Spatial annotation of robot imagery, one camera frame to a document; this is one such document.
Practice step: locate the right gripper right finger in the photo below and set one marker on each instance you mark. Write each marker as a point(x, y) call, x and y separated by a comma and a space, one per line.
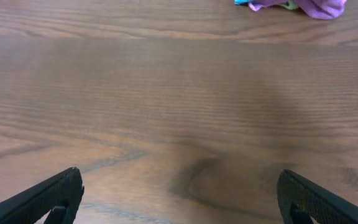
point(302, 201)

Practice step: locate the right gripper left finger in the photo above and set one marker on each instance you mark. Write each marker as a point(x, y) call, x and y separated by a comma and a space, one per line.
point(58, 198)

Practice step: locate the green cloth in pile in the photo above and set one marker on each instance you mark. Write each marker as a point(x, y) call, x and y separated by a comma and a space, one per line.
point(289, 4)

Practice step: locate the blue cloth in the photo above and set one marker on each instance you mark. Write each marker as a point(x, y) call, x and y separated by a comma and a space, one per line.
point(241, 2)

